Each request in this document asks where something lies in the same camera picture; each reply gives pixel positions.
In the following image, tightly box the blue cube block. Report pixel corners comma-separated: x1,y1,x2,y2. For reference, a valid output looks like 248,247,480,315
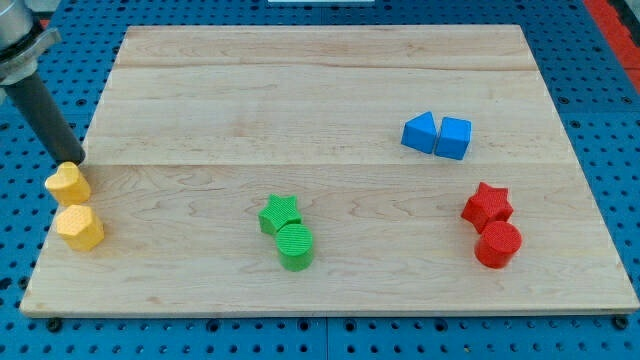
435,117,472,160

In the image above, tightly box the green star block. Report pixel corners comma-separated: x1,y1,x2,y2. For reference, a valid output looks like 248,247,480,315
258,194,302,235

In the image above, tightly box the red cylinder block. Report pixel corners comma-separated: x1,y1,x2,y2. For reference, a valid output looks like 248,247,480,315
474,221,523,269

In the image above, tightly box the yellow heart block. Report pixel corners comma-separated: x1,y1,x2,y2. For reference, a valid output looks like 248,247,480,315
44,162,91,207

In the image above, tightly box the light wooden board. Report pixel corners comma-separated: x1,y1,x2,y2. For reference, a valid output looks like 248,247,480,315
20,25,639,318

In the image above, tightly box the red star block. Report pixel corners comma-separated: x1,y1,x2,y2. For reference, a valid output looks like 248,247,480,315
461,182,514,233

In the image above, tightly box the yellow hexagon block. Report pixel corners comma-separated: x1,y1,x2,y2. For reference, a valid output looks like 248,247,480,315
55,205,105,252

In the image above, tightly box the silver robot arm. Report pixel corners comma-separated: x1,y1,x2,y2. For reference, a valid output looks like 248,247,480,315
1,0,61,87

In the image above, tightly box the green cylinder block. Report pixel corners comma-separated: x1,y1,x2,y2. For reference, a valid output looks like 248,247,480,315
275,224,314,272

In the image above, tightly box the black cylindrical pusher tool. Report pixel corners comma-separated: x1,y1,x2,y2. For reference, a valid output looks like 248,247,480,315
4,72,85,164

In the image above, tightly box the blue triangle block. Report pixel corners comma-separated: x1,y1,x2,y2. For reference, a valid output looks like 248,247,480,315
401,112,437,154

